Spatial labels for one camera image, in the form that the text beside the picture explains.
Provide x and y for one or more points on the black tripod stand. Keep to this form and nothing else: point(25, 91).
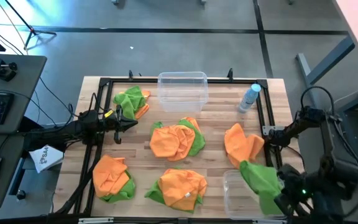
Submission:
point(33, 31)

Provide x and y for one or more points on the black table clamp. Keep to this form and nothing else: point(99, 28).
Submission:
point(230, 74)
point(130, 75)

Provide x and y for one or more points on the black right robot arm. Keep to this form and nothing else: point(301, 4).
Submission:
point(294, 127)

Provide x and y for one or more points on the grey computer desk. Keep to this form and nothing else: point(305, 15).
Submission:
point(23, 93)

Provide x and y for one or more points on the orange towel with white tag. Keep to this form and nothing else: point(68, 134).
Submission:
point(179, 189)

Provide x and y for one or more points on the black desk clamp mount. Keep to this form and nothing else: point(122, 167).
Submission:
point(5, 73)

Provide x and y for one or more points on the orange microfiber towel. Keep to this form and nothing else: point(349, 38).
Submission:
point(142, 110)
point(169, 143)
point(238, 143)
point(107, 175)

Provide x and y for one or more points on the clear bottle with blue cap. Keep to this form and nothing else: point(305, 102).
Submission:
point(249, 99)

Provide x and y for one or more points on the silver metal bracket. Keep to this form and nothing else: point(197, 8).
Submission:
point(269, 221)
point(95, 220)
point(270, 130)

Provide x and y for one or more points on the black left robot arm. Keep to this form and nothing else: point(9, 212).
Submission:
point(73, 127)

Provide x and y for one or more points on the black round knob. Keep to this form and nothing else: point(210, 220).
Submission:
point(20, 194)

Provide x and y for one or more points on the black aluminium table frame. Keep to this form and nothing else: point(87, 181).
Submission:
point(129, 80)

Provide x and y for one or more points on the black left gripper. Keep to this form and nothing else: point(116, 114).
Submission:
point(117, 119)

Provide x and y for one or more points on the clear plastic basket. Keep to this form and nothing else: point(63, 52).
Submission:
point(235, 193)
point(182, 93)

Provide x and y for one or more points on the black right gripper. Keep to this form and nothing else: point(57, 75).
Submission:
point(294, 183)

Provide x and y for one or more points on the black desk support bar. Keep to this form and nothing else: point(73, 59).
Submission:
point(31, 124)

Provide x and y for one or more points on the white paper box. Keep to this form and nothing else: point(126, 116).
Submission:
point(47, 157)

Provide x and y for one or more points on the grey metal table leg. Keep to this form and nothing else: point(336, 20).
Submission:
point(328, 64)

